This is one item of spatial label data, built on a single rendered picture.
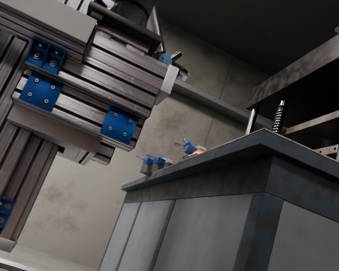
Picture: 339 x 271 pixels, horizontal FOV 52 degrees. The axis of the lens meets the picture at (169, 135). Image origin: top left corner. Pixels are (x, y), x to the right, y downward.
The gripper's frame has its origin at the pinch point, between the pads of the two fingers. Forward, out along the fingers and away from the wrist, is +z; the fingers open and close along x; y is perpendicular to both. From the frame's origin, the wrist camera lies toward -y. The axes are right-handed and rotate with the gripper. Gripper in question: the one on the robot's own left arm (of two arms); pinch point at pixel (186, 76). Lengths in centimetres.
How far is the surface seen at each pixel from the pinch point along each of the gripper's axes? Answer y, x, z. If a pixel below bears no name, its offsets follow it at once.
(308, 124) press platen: -11, 41, 77
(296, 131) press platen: -8, 30, 83
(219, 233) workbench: 76, 103, -48
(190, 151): 51, 55, -24
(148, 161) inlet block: 58, 19, -14
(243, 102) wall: -97, -152, 225
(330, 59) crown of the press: -45, 53, 53
